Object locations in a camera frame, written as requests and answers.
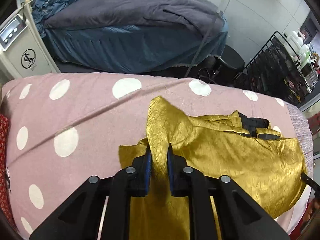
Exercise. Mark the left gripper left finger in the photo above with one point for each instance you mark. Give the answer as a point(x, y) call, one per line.
point(99, 208)

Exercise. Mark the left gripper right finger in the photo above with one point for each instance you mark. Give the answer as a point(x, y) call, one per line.
point(218, 207)

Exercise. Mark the gold satin padded jacket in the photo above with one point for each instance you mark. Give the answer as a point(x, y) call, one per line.
point(268, 170)

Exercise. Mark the red floral folded cloth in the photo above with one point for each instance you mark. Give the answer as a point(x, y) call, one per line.
point(5, 204)

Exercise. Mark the pink polka dot bedsheet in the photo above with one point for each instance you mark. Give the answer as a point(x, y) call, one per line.
point(67, 127)

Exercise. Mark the black round stool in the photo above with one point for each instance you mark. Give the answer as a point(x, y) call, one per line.
point(221, 70)

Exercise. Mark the white machine with display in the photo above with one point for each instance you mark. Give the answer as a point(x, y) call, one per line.
point(23, 52)

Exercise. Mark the blue skirted massage bed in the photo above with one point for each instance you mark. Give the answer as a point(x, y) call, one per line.
point(135, 49)

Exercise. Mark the grey quilt on bed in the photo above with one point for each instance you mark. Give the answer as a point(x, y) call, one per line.
point(199, 16)

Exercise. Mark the blue crumpled cloth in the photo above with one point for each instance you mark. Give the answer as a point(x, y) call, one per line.
point(44, 9)

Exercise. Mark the black wire shelf rack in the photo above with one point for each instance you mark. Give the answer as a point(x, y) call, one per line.
point(274, 71)

